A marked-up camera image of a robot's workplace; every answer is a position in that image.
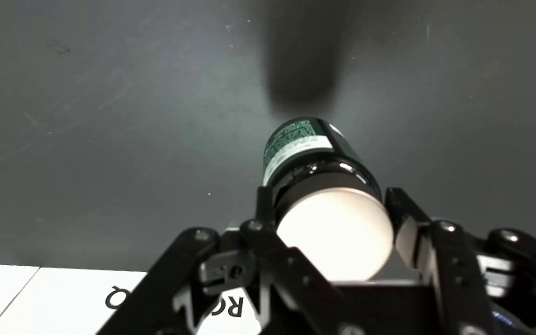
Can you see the green label bottle white cap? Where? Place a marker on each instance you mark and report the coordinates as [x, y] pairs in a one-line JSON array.
[[324, 198]]

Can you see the white Robotiq cardboard box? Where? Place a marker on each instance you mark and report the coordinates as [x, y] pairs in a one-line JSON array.
[[93, 300]]

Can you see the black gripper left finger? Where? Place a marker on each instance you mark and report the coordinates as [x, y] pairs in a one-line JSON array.
[[242, 272]]

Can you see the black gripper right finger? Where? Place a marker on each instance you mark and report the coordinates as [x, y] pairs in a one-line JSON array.
[[466, 272]]

